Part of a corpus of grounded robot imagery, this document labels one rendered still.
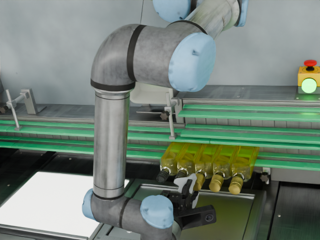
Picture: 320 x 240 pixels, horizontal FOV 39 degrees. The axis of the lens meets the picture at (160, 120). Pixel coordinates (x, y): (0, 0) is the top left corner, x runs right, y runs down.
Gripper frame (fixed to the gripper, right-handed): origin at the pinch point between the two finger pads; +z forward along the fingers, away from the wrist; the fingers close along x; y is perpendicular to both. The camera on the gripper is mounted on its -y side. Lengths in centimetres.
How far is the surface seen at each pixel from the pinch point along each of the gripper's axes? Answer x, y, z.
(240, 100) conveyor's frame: -14.8, -8.7, 27.7
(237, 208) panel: 12.8, -10.0, 7.0
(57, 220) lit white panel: 11.5, 45.9, -10.1
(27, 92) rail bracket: -17, 76, 29
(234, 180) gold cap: -1.6, -11.2, 1.2
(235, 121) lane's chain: -7.5, -6.9, 27.2
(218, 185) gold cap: -1.1, -7.0, -0.9
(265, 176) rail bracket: 4.9, -18.0, 14.2
